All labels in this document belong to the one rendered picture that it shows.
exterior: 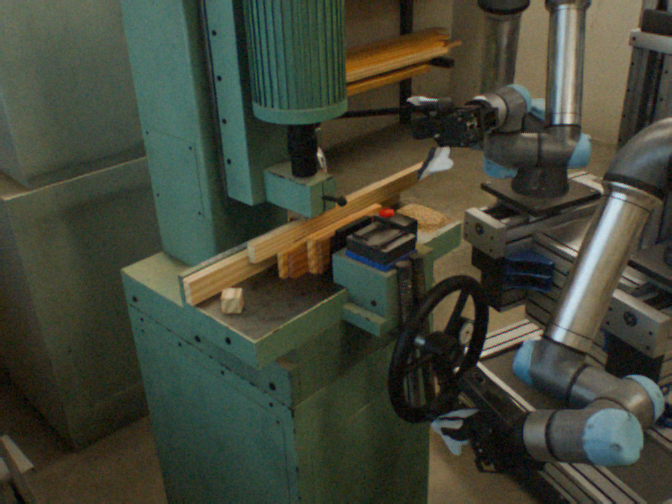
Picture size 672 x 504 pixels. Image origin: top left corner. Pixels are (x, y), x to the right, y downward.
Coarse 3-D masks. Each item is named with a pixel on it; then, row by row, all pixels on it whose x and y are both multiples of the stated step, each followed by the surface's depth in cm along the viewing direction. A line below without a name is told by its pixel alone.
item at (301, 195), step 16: (272, 176) 140; (288, 176) 138; (320, 176) 137; (272, 192) 142; (288, 192) 138; (304, 192) 135; (320, 192) 136; (288, 208) 140; (304, 208) 137; (320, 208) 137
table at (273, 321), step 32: (256, 288) 133; (288, 288) 133; (320, 288) 133; (192, 320) 131; (224, 320) 124; (256, 320) 124; (288, 320) 123; (320, 320) 129; (352, 320) 132; (384, 320) 128; (256, 352) 119
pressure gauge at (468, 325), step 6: (462, 318) 159; (468, 318) 160; (462, 324) 158; (468, 324) 159; (456, 330) 158; (462, 330) 157; (468, 330) 160; (456, 336) 158; (462, 336) 159; (468, 336) 161; (462, 342) 160
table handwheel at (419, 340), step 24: (432, 288) 121; (456, 288) 124; (480, 288) 130; (456, 312) 129; (480, 312) 135; (408, 336) 118; (432, 336) 128; (480, 336) 137; (432, 360) 127; (456, 360) 129; (456, 384) 136; (408, 408) 124; (432, 408) 132
